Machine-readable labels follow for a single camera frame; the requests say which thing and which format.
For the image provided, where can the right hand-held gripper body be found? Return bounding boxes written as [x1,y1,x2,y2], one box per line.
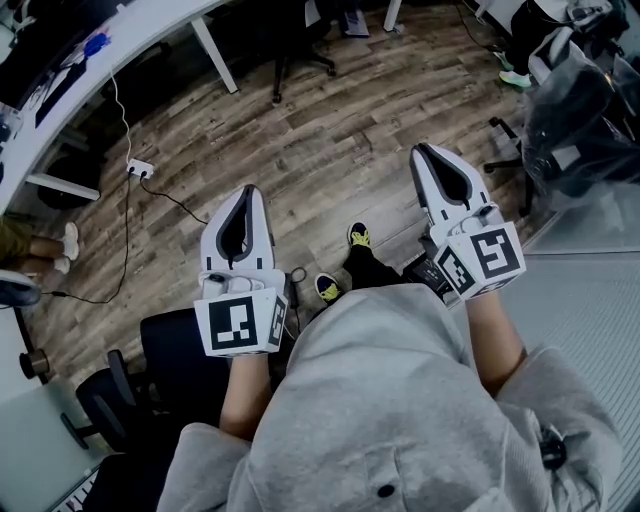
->
[427,203,527,302]

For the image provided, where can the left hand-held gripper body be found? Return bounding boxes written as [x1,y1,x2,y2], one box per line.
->
[193,254,290,359]

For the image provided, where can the black mesh office chair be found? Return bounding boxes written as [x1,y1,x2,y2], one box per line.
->
[239,0,338,105]

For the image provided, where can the person's right forearm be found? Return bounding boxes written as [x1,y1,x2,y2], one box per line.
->
[464,289,530,401]

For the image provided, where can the person's left forearm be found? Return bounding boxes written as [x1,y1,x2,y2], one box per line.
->
[219,352,275,444]

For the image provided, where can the plastic-wrapped office chair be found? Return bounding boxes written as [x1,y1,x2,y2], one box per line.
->
[482,47,640,220]

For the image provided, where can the black display device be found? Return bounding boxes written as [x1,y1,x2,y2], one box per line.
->
[402,254,461,307]

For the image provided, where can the person's right black shoe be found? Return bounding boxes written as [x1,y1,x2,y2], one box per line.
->
[348,222,374,250]

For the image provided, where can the person's black shoe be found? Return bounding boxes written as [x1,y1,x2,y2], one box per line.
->
[314,272,344,306]
[348,222,374,250]

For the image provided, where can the person's left black shoe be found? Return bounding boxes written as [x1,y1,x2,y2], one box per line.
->
[314,272,344,306]

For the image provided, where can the person's black trousers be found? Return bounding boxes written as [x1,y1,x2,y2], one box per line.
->
[342,243,404,291]

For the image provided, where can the white power strip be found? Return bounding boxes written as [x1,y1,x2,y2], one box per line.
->
[126,158,156,181]

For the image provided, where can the person's grey hoodie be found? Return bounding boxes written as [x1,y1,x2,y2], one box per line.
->
[157,282,629,512]

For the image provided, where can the purple box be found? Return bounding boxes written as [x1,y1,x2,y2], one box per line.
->
[341,5,372,39]

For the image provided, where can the black clip-on device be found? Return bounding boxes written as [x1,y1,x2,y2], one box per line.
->
[539,427,569,471]

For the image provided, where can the small black keyboard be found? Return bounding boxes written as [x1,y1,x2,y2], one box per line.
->
[33,62,87,127]

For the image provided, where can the white curved desk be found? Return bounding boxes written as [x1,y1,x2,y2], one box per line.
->
[0,0,240,216]

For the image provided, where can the blue object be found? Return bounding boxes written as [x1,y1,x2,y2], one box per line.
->
[83,30,111,56]

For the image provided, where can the white black striped panel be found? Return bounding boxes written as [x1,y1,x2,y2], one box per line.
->
[49,472,99,512]

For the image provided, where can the black monitor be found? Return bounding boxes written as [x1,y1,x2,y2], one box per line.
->
[0,19,94,109]

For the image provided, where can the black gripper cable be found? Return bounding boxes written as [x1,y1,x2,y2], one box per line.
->
[285,266,307,334]

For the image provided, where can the long black power cable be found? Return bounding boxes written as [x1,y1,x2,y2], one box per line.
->
[39,172,134,305]

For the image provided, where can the white power cable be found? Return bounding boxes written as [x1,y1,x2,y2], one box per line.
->
[108,69,135,164]

